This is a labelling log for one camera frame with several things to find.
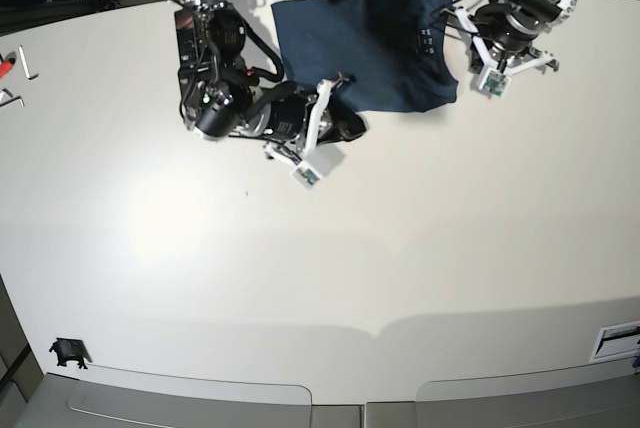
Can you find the silver hex key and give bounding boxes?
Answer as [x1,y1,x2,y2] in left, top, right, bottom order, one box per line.
[0,89,25,109]

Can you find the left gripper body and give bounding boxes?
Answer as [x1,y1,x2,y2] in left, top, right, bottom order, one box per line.
[474,2,550,54]

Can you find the black hex key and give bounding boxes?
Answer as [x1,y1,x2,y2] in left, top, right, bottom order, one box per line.
[18,45,39,81]

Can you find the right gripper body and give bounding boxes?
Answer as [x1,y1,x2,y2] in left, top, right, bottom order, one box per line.
[249,93,345,148]

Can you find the white label plate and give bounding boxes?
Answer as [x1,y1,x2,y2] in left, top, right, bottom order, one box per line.
[590,321,639,363]

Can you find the blue T-shirt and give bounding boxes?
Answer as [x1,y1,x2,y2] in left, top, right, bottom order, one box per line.
[272,0,458,113]

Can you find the grey left chair back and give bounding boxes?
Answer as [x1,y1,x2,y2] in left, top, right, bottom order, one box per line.
[27,372,364,428]

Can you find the grey chair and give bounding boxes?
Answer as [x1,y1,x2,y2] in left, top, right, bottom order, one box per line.
[27,372,364,428]
[364,360,640,428]

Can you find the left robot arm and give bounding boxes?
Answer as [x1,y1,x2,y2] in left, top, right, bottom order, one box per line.
[471,0,577,55]

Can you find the grey right chair back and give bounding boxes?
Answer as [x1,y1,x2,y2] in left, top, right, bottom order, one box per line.
[364,360,640,428]

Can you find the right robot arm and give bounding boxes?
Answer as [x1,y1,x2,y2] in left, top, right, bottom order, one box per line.
[169,0,366,161]

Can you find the black table clamp bracket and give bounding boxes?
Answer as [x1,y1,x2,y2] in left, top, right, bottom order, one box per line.
[49,338,92,369]

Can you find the red handled tool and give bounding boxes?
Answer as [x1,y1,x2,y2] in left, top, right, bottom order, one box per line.
[0,52,16,78]

